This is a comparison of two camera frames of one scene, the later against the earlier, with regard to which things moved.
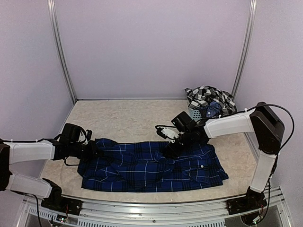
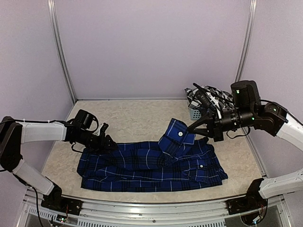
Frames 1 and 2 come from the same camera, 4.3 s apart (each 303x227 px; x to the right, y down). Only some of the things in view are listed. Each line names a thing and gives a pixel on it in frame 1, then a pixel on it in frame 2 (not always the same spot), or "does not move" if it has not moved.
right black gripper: x=173 y=152 → x=216 y=133
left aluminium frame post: x=56 y=28 does not move
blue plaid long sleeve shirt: x=120 y=166 does not move
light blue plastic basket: x=195 y=114 does not move
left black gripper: x=92 y=154 → x=103 y=144
